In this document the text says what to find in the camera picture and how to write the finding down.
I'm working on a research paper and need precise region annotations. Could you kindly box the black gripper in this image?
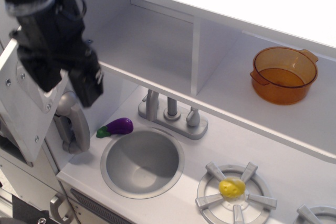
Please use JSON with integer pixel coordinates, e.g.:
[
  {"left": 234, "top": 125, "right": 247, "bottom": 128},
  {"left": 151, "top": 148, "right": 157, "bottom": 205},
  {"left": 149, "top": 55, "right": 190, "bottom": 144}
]
[{"left": 9, "top": 0, "right": 103, "bottom": 108}]

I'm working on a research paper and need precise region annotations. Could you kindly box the white toy microwave door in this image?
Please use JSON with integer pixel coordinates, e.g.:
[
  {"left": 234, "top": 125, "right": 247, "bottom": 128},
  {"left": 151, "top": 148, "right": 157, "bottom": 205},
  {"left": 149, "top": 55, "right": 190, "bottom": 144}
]
[{"left": 1, "top": 39, "right": 69, "bottom": 162}]

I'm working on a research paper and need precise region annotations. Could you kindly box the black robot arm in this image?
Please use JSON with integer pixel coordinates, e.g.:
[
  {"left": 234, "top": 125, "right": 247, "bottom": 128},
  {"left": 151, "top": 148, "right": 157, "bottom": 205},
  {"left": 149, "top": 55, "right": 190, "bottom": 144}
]
[{"left": 5, "top": 0, "right": 103, "bottom": 108}]

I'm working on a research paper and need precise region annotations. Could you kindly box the purple toy eggplant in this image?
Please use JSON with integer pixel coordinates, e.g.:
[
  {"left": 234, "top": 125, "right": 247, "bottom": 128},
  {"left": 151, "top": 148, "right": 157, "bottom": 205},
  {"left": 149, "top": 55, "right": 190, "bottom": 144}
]
[{"left": 96, "top": 118, "right": 134, "bottom": 138}]

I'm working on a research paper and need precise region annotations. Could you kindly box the grey round sink basin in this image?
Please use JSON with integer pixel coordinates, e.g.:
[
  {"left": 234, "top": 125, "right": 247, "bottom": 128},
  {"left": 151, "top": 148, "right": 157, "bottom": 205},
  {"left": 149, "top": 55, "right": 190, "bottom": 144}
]
[{"left": 100, "top": 127, "right": 185, "bottom": 199}]

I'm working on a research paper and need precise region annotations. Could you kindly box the grey toy faucet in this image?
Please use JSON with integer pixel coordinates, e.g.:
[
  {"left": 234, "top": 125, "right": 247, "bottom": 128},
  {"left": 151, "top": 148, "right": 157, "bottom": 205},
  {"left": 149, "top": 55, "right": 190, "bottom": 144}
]
[{"left": 138, "top": 89, "right": 208, "bottom": 140}]

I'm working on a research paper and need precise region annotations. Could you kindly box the white toy kitchen shelf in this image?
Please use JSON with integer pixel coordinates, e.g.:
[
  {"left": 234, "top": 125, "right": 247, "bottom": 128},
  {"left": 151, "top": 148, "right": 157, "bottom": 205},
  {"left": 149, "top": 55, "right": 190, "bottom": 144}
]
[{"left": 99, "top": 33, "right": 335, "bottom": 163}]

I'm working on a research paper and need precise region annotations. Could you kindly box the yellow toy potato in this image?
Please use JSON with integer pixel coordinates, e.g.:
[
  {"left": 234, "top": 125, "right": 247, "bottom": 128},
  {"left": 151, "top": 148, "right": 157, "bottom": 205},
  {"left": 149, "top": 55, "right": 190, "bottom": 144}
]
[{"left": 218, "top": 177, "right": 246, "bottom": 198}]

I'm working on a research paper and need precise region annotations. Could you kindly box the orange transparent plastic pot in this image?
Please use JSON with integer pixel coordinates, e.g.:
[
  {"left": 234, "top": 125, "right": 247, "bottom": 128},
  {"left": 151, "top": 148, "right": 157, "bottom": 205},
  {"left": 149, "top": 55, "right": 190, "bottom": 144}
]
[{"left": 250, "top": 47, "right": 318, "bottom": 105}]

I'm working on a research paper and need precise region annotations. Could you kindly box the grey stove burner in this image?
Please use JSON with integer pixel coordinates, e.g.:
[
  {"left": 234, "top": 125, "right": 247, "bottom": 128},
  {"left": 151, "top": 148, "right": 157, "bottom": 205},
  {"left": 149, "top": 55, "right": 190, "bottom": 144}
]
[
  {"left": 293, "top": 205, "right": 335, "bottom": 224},
  {"left": 195, "top": 162, "right": 277, "bottom": 223}
]

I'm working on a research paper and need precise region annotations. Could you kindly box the grey toy wall phone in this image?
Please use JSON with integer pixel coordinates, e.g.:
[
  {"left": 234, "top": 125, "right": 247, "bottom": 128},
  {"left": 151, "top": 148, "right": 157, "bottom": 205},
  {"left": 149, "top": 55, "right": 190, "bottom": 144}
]
[{"left": 54, "top": 91, "right": 90, "bottom": 155}]

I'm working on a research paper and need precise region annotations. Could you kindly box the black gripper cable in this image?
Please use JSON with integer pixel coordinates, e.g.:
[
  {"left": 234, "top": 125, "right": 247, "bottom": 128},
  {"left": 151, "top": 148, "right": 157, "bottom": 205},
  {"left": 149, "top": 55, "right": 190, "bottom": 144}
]
[{"left": 73, "top": 0, "right": 87, "bottom": 19}]

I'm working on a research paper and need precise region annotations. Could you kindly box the grey oven door handle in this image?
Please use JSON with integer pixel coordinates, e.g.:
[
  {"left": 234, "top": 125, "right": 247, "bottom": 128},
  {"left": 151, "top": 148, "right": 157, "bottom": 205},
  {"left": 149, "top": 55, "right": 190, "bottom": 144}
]
[{"left": 49, "top": 195, "right": 74, "bottom": 224}]

